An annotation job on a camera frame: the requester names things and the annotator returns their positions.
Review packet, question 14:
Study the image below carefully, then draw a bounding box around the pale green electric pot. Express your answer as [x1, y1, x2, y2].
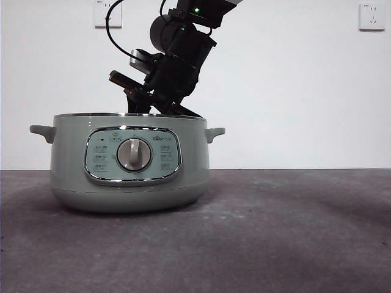
[29, 112, 226, 214]

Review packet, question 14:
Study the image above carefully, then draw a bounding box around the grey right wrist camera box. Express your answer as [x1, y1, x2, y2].
[129, 48, 154, 73]

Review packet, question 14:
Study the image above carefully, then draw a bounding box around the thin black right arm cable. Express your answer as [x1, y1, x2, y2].
[104, 0, 135, 59]

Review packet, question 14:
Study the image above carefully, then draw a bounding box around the white wall socket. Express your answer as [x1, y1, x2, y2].
[359, 2, 386, 32]
[93, 0, 122, 29]

